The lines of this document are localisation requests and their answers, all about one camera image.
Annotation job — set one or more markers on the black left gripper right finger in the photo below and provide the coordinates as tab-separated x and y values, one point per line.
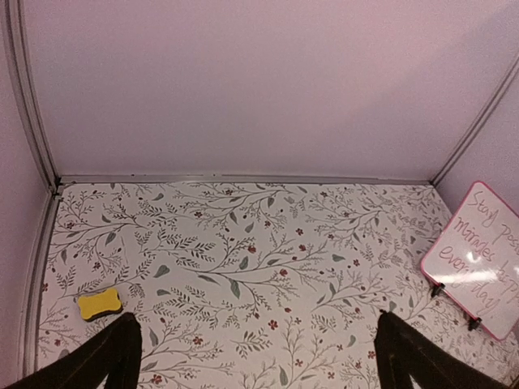
406	357

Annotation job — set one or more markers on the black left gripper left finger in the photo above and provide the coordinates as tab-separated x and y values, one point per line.
112	357

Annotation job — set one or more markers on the yellow bone-shaped eraser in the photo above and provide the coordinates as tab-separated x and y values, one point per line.
95	306

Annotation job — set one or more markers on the pink-framed whiteboard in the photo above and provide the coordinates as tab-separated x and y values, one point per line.
476	257

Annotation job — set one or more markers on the black whiteboard stand foot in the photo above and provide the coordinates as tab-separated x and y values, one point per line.
437	289

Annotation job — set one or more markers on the rear aluminium table rail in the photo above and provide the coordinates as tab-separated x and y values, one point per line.
218	178

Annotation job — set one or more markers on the right aluminium frame post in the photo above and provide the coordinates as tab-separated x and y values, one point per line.
480	120

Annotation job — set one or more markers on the aluminium frame post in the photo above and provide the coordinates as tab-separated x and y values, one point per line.
480	120
15	41

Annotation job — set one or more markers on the left aluminium frame post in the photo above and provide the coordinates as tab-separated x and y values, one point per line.
15	41

